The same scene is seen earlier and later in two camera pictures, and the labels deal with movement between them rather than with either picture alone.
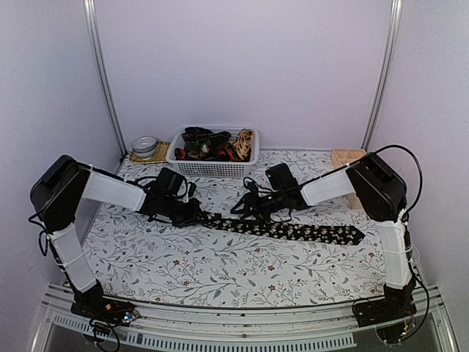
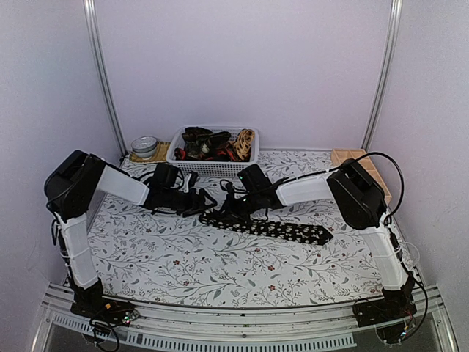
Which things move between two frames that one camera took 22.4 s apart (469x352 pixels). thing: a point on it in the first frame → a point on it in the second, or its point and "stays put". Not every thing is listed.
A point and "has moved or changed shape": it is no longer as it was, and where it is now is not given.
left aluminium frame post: (91, 15) stays put
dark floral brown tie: (199, 141) stays put
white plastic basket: (186, 168) stays put
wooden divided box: (342, 156) stays put
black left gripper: (193, 218) → (198, 207)
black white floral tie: (335, 235) has moved or changed shape
